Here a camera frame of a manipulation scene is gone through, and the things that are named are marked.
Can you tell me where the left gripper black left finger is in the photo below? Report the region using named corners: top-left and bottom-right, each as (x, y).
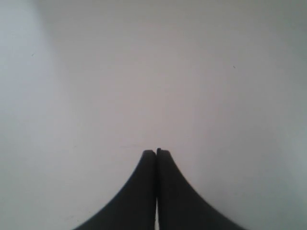
top-left (77, 150), bottom-right (156, 230)

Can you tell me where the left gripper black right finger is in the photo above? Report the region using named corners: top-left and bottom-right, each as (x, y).
top-left (156, 149), bottom-right (243, 230)

